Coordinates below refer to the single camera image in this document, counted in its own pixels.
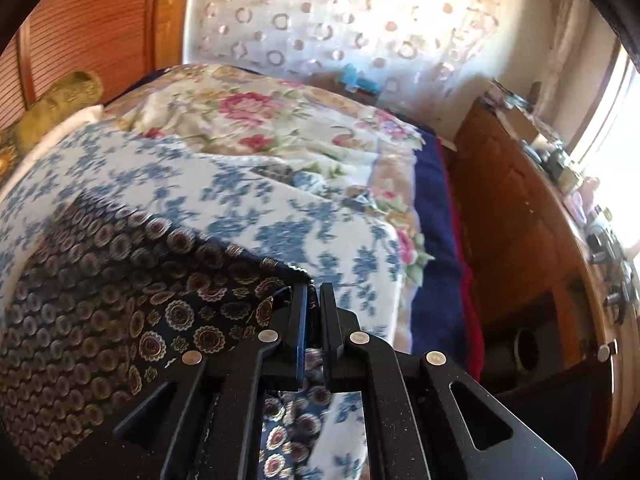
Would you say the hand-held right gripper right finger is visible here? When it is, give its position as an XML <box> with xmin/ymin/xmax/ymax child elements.
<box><xmin>319</xmin><ymin>282</ymin><xmax>576</xmax><ymax>480</ymax></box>

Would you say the navy medallion print garment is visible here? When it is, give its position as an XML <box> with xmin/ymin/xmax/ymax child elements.
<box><xmin>0</xmin><ymin>190</ymin><xmax>337</xmax><ymax>480</ymax></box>

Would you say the small blue plastic object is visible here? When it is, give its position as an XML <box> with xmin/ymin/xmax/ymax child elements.
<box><xmin>340</xmin><ymin>66</ymin><xmax>381</xmax><ymax>94</ymax></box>

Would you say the green patterned cushion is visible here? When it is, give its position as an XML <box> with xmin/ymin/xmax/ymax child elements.
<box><xmin>0</xmin><ymin>71</ymin><xmax>105</xmax><ymax>177</ymax></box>

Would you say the cream pink floral blanket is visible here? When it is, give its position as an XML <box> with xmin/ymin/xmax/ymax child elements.
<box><xmin>107</xmin><ymin>62</ymin><xmax>437</xmax><ymax>287</ymax></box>

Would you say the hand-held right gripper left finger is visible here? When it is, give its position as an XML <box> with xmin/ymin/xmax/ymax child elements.
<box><xmin>75</xmin><ymin>283</ymin><xmax>309</xmax><ymax>480</ymax></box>

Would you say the black chair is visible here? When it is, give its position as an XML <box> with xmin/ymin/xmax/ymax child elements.
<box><xmin>500</xmin><ymin>341</ymin><xmax>622</xmax><ymax>461</ymax></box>

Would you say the bright window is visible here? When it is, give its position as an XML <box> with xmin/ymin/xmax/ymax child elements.
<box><xmin>570</xmin><ymin>45</ymin><xmax>640</xmax><ymax>202</ymax></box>

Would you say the wooden desk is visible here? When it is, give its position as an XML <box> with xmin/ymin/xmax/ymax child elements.
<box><xmin>452</xmin><ymin>102</ymin><xmax>640</xmax><ymax>461</ymax></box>

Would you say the clutter of small desk things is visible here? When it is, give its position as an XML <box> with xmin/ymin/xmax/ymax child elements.
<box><xmin>487</xmin><ymin>77</ymin><xmax>640</xmax><ymax>322</ymax></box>

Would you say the red blanket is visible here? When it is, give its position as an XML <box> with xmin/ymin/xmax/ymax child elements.
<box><xmin>434</xmin><ymin>137</ymin><xmax>487</xmax><ymax>382</ymax></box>

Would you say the navy blue blanket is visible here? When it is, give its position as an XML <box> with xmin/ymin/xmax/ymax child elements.
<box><xmin>407</xmin><ymin>125</ymin><xmax>477</xmax><ymax>377</ymax></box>

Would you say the wooden wardrobe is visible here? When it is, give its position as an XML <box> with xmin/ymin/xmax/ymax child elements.
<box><xmin>0</xmin><ymin>0</ymin><xmax>196</xmax><ymax>132</ymax></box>

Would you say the cardboard box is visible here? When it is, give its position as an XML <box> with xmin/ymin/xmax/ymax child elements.
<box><xmin>495</xmin><ymin>107</ymin><xmax>542</xmax><ymax>144</ymax></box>

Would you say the white circle print curtain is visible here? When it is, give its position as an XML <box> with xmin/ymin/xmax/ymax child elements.
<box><xmin>182</xmin><ymin>0</ymin><xmax>557</xmax><ymax>132</ymax></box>

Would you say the dark cylindrical object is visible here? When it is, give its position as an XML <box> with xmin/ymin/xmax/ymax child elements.
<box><xmin>482</xmin><ymin>327</ymin><xmax>547</xmax><ymax>387</ymax></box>

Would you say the white blue floral bedsheet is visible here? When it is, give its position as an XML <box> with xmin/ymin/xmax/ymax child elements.
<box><xmin>0</xmin><ymin>122</ymin><xmax>417</xmax><ymax>480</ymax></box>

